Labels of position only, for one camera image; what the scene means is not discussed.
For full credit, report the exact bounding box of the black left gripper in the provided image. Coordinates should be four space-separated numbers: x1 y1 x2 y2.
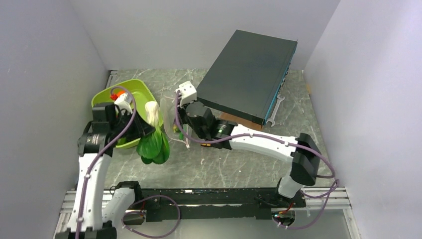
110 108 154 140

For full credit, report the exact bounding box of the white green toy bok choy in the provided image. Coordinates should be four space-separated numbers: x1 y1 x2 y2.
136 101 170 164

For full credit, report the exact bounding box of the clear pink zip top bag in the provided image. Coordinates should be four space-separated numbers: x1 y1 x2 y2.
159 96 190 149

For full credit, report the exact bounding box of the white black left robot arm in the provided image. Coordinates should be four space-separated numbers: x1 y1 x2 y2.
55 102 154 239

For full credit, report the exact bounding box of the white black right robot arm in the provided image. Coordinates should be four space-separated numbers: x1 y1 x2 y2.
175 101 322 207

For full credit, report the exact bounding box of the brown wooden board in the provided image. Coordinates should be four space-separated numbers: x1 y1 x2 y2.
219 112 263 131

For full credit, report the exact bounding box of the lime green plastic basket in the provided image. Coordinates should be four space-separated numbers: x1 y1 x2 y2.
91 79 163 149

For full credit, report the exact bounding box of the orange toy fruit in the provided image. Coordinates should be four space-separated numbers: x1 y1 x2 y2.
110 94 118 101

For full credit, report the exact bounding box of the dark rack server box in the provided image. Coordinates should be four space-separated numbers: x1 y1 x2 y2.
196 30 298 125

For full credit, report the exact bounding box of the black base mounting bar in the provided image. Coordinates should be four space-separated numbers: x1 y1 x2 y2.
130 187 306 222

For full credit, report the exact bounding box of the silver open end wrench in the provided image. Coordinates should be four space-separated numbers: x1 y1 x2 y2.
266 94 285 127

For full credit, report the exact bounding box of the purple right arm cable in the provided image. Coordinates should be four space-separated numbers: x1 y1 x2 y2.
174 92 340 231

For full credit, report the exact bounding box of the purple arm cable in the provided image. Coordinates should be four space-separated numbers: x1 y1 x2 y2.
74 86 137 239
174 92 340 231

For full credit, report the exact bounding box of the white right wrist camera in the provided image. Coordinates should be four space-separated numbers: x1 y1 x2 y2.
175 81 197 107

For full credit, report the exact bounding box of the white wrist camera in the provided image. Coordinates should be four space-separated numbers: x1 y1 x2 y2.
114 91 133 115
175 81 197 107

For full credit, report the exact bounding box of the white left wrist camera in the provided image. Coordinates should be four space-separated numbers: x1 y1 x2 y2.
114 91 133 115

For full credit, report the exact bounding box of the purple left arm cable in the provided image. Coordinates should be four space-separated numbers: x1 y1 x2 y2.
74 86 137 239

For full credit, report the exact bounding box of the aluminium frame rail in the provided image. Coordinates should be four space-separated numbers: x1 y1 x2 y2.
55 183 351 234

